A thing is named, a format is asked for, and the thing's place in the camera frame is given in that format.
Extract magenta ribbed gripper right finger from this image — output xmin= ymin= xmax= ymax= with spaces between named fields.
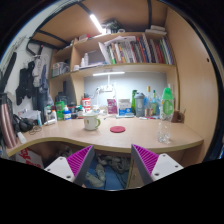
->
xmin=131 ymin=144 xmax=182 ymax=185

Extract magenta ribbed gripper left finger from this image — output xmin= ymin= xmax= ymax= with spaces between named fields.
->
xmin=45 ymin=145 xmax=95 ymax=186

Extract clear plastic water bottle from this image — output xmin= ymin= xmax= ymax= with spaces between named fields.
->
xmin=157 ymin=87 xmax=174 ymax=143

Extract shoes under desk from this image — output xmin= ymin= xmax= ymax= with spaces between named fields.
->
xmin=84 ymin=154 xmax=130 ymax=190

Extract red and white box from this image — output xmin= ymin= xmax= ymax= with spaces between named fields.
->
xmin=16 ymin=148 xmax=44 ymax=169

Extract white and green mug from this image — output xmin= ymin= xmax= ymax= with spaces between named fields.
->
xmin=83 ymin=113 xmax=101 ymax=131

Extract red round coaster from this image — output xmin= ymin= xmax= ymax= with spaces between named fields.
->
xmin=110 ymin=126 xmax=126 ymax=133

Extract brown small cup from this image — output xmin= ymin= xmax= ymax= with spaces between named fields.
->
xmin=172 ymin=110 xmax=184 ymax=123

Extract green container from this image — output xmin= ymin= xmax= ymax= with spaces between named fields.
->
xmin=56 ymin=101 xmax=65 ymax=120

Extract clear glass bottle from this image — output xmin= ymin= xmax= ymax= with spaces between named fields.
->
xmin=145 ymin=86 xmax=153 ymax=116

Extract red and white canister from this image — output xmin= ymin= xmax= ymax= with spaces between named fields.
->
xmin=82 ymin=98 xmax=91 ymax=112

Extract blue and white box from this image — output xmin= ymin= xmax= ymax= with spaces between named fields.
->
xmin=118 ymin=99 xmax=131 ymax=116

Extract green tall bottle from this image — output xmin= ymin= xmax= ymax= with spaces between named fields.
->
xmin=131 ymin=90 xmax=137 ymax=115

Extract black headphones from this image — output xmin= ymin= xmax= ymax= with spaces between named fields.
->
xmin=13 ymin=114 xmax=34 ymax=132

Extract grey shaker bottle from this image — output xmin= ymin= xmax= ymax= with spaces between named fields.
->
xmin=135 ymin=92 xmax=145 ymax=117

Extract pink small box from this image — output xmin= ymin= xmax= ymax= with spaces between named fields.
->
xmin=107 ymin=99 xmax=117 ymax=114

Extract pink striped racket bag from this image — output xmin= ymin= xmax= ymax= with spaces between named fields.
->
xmin=0 ymin=93 xmax=17 ymax=148

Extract hanging dark clothes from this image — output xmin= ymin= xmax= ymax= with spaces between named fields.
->
xmin=15 ymin=54 xmax=53 ymax=111

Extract under-shelf strip light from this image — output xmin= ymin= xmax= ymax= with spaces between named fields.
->
xmin=92 ymin=71 xmax=125 ymax=76

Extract wooden shelf unit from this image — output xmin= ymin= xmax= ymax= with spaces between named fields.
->
xmin=50 ymin=32 xmax=179 ymax=103

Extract row of books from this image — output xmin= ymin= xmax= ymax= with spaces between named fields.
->
xmin=99 ymin=33 xmax=175 ymax=65

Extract ceiling strip light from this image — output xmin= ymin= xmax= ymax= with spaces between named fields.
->
xmin=89 ymin=14 xmax=103 ymax=34

